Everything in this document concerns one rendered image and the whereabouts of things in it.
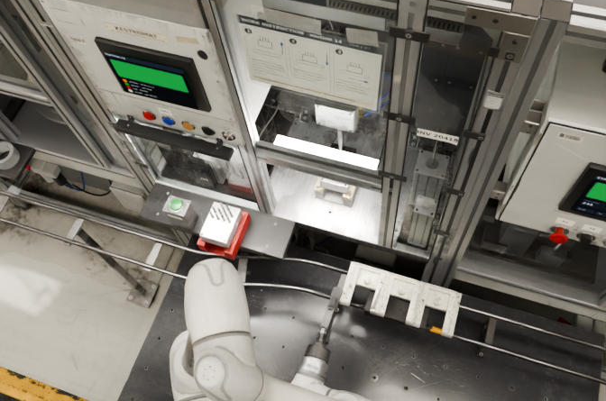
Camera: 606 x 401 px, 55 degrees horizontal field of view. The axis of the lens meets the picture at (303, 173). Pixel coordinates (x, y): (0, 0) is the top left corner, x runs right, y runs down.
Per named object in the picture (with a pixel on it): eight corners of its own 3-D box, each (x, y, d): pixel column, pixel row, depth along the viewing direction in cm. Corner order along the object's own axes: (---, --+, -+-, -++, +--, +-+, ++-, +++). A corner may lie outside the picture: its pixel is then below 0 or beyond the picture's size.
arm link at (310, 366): (323, 380, 174) (329, 360, 176) (294, 370, 176) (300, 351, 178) (325, 385, 182) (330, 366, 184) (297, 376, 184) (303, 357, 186)
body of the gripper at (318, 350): (327, 366, 184) (336, 337, 188) (326, 360, 176) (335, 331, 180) (305, 359, 186) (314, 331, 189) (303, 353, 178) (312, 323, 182)
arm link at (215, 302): (172, 412, 186) (165, 343, 197) (223, 402, 191) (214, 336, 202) (188, 343, 123) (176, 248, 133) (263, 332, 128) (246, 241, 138)
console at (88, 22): (106, 120, 170) (29, 4, 129) (149, 45, 182) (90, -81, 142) (240, 155, 160) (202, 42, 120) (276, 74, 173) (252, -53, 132)
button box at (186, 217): (171, 224, 203) (161, 210, 193) (180, 205, 206) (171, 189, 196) (192, 230, 201) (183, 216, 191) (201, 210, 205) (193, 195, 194)
